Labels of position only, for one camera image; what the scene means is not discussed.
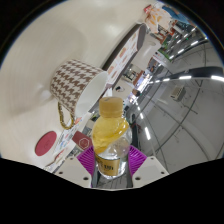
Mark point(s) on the colourful printed paper sheet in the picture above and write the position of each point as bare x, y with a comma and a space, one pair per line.
65, 140

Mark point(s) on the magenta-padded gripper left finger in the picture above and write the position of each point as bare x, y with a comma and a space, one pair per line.
71, 171

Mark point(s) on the flat round red coaster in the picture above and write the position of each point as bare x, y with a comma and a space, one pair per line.
45, 143

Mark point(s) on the clear bottle with yellow cap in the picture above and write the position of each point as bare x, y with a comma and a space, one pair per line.
110, 133

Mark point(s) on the group of ceiling lights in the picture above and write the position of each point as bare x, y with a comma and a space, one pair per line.
185, 77

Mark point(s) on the crumpled food wrapper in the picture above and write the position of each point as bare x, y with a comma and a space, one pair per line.
156, 16

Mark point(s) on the dark brown food tray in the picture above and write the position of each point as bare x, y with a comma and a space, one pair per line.
128, 50

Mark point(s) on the ceiling air conditioning unit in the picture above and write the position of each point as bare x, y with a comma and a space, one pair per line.
177, 93

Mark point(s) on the brown houndstooth white mug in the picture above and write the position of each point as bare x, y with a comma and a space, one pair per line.
73, 80

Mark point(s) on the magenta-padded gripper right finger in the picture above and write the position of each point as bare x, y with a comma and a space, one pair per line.
150, 170

